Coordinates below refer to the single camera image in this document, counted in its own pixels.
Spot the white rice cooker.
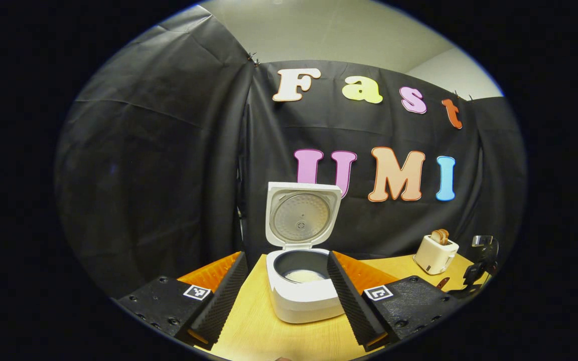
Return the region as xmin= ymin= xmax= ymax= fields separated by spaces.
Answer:
xmin=265 ymin=182 xmax=346 ymax=324

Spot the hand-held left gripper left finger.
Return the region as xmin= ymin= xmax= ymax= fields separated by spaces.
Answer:
xmin=113 ymin=251 xmax=249 ymax=351

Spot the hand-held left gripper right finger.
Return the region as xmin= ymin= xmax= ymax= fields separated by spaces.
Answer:
xmin=326 ymin=251 xmax=465 ymax=352

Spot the cream white toaster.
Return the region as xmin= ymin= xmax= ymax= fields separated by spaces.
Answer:
xmin=413 ymin=236 xmax=459 ymax=275

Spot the black backdrop cloth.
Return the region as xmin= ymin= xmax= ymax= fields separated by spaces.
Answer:
xmin=54 ymin=5 xmax=527 ymax=299

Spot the white rice layer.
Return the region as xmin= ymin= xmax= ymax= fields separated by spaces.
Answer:
xmin=284 ymin=269 xmax=325 ymax=283

